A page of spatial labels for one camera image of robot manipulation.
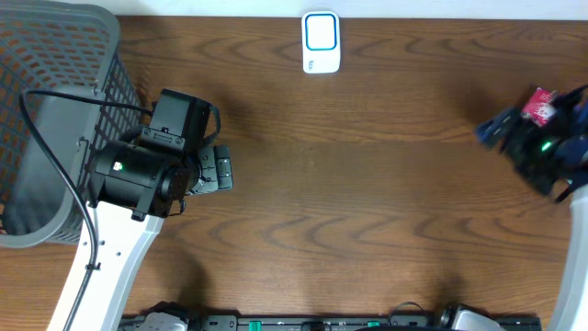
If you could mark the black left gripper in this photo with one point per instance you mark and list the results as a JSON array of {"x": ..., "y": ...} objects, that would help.
[{"x": 222, "y": 166}]

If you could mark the red purple snack packet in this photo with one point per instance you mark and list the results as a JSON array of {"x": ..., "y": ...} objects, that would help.
[{"x": 538, "y": 108}]

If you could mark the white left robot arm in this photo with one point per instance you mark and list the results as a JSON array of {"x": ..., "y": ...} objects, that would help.
[{"x": 131, "y": 192}]

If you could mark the white barcode scanner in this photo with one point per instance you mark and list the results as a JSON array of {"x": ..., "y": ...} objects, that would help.
[{"x": 321, "y": 42}]

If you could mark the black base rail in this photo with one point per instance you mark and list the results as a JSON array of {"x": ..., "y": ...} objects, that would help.
[{"x": 405, "y": 316}]

